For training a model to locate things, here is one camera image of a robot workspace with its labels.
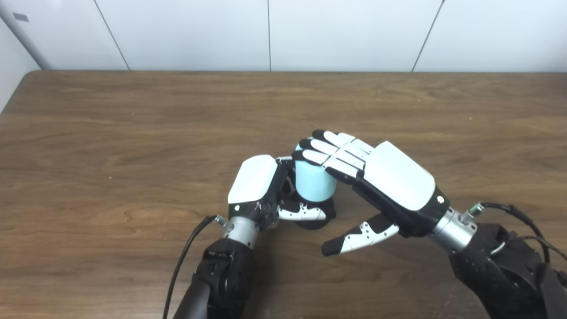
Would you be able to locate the small grey wall label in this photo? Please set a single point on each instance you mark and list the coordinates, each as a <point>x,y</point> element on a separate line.
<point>21,17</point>

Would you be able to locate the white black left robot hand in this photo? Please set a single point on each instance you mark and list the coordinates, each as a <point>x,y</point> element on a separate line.
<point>252,179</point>

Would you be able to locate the grey wall corner strip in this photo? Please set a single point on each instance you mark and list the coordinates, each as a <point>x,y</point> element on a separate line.
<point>26,40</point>

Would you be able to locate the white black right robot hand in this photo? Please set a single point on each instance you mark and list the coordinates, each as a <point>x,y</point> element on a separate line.
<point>398,177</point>

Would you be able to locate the light blue cylinder cup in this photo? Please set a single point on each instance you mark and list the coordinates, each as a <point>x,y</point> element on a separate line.
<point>314,184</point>

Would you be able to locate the black flared nozzle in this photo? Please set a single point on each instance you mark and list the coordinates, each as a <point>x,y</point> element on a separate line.
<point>321,217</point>

